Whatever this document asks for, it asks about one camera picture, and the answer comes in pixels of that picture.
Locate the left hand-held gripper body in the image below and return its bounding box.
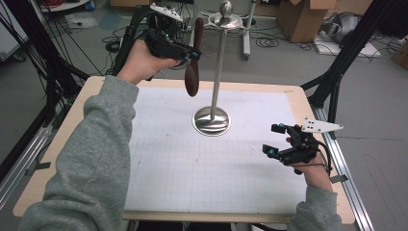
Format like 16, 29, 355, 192
143, 2, 193, 64

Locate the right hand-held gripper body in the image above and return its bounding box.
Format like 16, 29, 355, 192
277, 116, 344, 167

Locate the brown wooden spoon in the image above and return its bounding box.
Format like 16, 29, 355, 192
184, 17, 205, 98

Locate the metal stand rack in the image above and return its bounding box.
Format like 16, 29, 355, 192
191, 0, 250, 138

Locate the person's right hand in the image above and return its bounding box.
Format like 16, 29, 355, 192
292, 151, 335, 193

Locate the person's left hand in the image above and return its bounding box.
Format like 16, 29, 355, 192
115, 38, 182, 86

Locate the grey tape strip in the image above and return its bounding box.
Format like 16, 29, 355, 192
24, 162, 52, 177
330, 173, 349, 185

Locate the open cardboard box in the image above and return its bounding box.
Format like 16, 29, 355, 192
110, 0, 152, 8

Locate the white grid mat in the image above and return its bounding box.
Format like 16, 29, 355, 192
123, 86, 308, 216

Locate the white paper sheet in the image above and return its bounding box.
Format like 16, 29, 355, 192
64, 12, 99, 30

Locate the round white table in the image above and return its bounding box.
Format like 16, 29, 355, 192
39, 0, 90, 13

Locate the tall cardboard box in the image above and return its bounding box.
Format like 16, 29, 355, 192
276, 0, 338, 43

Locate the white board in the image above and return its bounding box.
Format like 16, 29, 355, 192
313, 33, 383, 60

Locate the grey bag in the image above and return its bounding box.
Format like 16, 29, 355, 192
320, 12, 362, 44

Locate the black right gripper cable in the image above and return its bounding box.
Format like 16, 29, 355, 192
316, 141, 333, 177

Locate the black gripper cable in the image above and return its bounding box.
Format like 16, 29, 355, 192
316, 141, 333, 177
112, 6, 152, 76

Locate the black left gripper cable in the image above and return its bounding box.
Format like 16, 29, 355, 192
112, 6, 152, 76

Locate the aluminium rail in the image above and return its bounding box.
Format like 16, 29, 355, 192
309, 104, 374, 231
0, 124, 54, 210

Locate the black cable coil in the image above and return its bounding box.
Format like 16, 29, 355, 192
249, 30, 314, 52

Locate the black frame stand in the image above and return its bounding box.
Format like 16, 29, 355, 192
0, 0, 90, 181
301, 0, 408, 139

